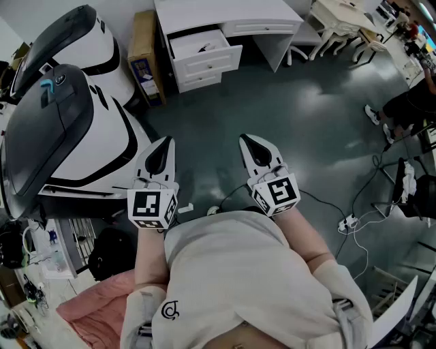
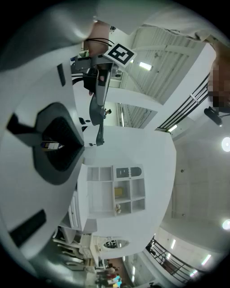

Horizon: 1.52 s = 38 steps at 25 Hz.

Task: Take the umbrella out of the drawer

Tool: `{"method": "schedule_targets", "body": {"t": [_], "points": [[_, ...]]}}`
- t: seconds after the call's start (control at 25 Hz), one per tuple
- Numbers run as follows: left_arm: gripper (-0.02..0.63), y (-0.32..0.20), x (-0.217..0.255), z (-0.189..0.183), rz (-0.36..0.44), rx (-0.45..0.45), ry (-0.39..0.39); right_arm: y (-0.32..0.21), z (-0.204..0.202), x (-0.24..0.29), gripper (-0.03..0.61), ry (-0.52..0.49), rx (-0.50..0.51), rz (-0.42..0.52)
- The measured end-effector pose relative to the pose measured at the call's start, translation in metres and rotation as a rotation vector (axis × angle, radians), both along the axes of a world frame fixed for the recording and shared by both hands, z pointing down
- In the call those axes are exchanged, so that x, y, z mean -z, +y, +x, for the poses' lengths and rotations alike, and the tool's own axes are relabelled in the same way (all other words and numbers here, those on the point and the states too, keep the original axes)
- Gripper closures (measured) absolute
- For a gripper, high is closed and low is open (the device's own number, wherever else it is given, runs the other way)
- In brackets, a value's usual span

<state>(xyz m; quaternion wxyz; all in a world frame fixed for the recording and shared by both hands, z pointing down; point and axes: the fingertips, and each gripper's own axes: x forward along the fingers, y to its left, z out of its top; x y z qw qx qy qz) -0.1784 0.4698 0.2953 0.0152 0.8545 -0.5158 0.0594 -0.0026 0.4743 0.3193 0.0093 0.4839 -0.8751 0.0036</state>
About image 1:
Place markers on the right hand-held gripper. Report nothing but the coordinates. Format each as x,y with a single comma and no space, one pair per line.
281,192

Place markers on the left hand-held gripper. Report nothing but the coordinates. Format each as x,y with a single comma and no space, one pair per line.
146,204

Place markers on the white deep desk drawer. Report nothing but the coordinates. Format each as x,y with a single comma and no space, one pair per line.
207,63

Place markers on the person's right forearm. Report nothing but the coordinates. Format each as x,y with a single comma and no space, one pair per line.
306,235

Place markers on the person's left forearm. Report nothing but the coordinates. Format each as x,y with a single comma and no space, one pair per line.
150,259

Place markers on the white shallow desk drawer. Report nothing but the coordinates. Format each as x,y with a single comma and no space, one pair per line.
201,82

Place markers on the white wide desk drawer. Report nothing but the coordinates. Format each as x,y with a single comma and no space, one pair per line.
262,29

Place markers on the white desk with drawers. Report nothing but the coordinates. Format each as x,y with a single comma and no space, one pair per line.
218,12

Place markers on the small white plastic piece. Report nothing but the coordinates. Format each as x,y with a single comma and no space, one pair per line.
185,208

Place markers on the black backpack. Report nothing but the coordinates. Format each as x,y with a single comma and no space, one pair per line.
109,252

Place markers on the tall cardboard box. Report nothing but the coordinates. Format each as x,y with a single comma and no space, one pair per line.
144,58

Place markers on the white power strip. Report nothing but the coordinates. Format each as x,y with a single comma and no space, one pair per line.
348,223

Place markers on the person's beige sweatshirt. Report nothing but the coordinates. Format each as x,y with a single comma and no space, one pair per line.
231,272

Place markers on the white black machine blue logo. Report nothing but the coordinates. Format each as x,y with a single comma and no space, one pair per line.
41,136

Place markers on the white office chair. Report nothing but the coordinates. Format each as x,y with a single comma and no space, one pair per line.
303,37

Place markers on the white cloth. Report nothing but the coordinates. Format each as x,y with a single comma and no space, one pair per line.
409,180

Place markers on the cream dressing table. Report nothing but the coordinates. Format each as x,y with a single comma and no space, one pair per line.
337,20

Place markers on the pink quilt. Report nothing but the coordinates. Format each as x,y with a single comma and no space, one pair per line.
98,313

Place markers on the black folding chair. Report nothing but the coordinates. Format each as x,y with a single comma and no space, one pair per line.
420,194

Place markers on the black bag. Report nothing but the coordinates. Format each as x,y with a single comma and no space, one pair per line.
10,245

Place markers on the white board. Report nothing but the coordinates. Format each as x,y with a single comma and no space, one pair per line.
396,317

